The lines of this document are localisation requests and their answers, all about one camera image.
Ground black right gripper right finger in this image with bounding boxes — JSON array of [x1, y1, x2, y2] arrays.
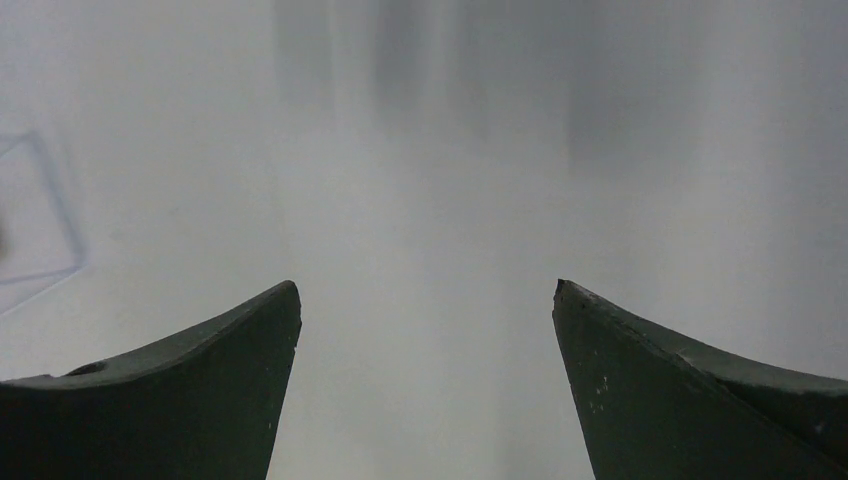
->
[[552, 280, 847, 479]]

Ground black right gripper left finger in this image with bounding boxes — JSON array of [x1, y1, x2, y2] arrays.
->
[[1, 281, 302, 479]]

